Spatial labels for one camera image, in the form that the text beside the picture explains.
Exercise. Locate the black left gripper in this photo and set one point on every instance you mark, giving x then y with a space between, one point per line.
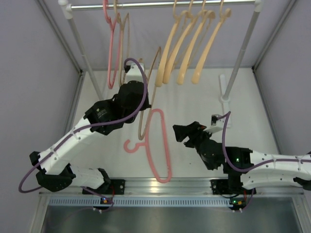
146 103

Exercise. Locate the aluminium right corner frame post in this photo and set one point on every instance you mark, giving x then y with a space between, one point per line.
275 32

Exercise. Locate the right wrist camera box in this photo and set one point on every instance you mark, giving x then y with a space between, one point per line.
217 124

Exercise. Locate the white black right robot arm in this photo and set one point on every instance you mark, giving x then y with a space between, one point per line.
246 169

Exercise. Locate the cream hanger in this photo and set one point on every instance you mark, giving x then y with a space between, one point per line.
177 18
186 27
223 17
207 17

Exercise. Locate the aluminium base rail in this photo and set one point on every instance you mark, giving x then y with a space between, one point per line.
176 187

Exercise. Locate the grey slotted cable duct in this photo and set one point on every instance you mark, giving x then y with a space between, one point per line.
141 202

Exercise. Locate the silver horizontal rack bar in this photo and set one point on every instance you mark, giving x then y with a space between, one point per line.
159 4

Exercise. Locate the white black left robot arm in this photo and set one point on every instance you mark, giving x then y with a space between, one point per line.
55 172

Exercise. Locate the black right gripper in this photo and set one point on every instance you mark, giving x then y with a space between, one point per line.
194 131

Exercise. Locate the pink thick hanger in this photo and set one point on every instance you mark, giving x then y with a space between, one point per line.
112 25
146 144

